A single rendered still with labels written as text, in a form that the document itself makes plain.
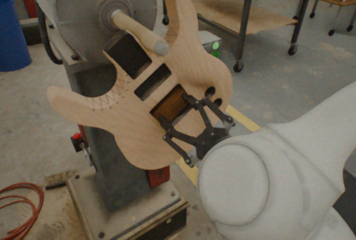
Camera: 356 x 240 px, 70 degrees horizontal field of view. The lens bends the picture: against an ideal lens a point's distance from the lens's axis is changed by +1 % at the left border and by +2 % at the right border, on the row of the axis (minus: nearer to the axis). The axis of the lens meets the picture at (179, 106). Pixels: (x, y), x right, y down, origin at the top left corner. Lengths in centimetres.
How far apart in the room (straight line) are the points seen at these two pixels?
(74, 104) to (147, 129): 19
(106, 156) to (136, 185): 29
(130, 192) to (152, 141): 70
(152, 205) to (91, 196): 32
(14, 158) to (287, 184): 214
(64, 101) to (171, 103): 24
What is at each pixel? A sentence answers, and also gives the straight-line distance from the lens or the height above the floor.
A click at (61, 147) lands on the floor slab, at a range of 220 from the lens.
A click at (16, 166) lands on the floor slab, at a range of 220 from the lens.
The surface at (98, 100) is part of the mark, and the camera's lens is 55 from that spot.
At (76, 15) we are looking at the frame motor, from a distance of 64.
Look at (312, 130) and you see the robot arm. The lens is 30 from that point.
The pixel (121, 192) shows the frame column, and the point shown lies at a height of 39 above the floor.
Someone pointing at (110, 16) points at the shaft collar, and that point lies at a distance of 62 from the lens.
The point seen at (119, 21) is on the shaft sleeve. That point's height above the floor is 126.
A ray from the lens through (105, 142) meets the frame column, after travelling 105.
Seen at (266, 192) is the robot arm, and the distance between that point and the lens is 23.
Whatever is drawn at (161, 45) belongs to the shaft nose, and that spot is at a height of 126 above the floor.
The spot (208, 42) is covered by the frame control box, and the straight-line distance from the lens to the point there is 84.
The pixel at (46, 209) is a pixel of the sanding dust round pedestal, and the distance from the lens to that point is 186.
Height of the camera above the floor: 144
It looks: 37 degrees down
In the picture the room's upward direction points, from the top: straight up
